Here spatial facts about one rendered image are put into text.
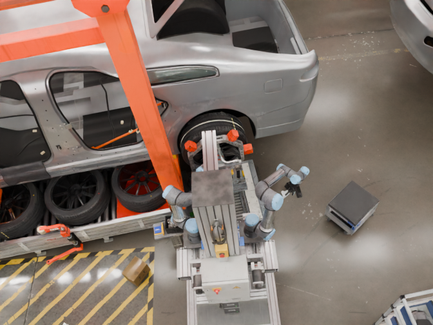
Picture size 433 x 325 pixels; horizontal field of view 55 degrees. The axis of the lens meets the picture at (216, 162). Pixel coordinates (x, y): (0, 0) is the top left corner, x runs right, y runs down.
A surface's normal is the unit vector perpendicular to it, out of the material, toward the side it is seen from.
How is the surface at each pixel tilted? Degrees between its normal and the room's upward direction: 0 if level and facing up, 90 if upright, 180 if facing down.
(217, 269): 0
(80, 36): 90
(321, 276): 0
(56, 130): 87
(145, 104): 90
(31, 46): 90
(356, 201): 0
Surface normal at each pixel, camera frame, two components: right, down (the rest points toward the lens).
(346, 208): -0.09, -0.56
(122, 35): 0.18, 0.80
